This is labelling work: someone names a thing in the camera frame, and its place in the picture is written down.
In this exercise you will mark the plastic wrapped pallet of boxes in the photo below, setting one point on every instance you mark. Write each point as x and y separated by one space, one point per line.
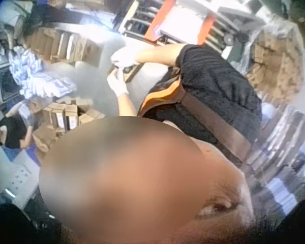
277 63

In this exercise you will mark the dark roller rack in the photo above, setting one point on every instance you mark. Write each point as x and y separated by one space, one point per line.
138 17

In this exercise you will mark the person's right hand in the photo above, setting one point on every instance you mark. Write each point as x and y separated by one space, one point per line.
125 55

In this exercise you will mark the grey monitor device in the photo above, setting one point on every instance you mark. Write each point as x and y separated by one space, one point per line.
3 84

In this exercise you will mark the metal storage shelf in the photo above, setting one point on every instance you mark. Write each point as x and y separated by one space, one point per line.
282 157

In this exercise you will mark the row of open cardboard cartons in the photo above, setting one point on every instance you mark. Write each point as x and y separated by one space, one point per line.
66 47

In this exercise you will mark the white perforated panel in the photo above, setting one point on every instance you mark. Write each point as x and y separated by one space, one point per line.
23 178

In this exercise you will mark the pile of brown cardboard boxes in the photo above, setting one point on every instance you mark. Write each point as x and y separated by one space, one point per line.
63 117

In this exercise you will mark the heap of white blue packets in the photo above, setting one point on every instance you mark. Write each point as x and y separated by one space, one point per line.
40 76

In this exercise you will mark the person's left hand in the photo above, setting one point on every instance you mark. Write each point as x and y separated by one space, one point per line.
118 85

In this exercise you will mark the orange white machine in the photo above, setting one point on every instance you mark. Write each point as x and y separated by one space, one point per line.
178 23

